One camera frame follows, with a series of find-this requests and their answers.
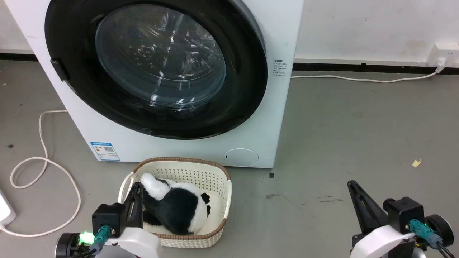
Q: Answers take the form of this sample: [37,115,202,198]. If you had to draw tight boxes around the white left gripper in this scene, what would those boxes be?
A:
[103,182,162,258]

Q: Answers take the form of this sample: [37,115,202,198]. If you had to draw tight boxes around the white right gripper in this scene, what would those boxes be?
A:
[347,180,416,258]

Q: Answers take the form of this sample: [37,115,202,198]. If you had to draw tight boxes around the round black glass washer door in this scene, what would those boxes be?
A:
[44,0,268,140]

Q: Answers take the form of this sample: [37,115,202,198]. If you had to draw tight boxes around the white front-load washing machine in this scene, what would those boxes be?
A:
[4,0,304,169]

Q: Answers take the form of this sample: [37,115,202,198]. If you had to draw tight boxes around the black and white panda plush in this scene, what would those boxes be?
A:
[139,173,211,236]

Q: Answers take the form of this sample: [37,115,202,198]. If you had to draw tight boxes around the blue energy label sticker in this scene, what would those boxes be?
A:
[90,142,121,162]

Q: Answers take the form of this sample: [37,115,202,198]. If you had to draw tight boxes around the cream laundry basket brown rim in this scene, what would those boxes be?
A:
[118,157,232,249]

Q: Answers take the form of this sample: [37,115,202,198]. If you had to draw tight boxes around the round white filter cover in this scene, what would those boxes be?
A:
[224,148,259,167]

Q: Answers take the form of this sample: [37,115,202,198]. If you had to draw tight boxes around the white power strip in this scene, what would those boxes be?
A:
[0,189,17,228]

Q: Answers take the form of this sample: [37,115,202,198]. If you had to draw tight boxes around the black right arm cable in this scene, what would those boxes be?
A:
[435,242,459,258]

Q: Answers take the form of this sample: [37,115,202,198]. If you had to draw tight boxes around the long looped white floor cable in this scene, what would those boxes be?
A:
[0,110,81,238]

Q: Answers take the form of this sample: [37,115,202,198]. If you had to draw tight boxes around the thin white power cord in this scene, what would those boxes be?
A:
[290,70,441,83]

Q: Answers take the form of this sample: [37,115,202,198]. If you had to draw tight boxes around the white wall socket with plug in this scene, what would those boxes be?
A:
[427,43,459,72]

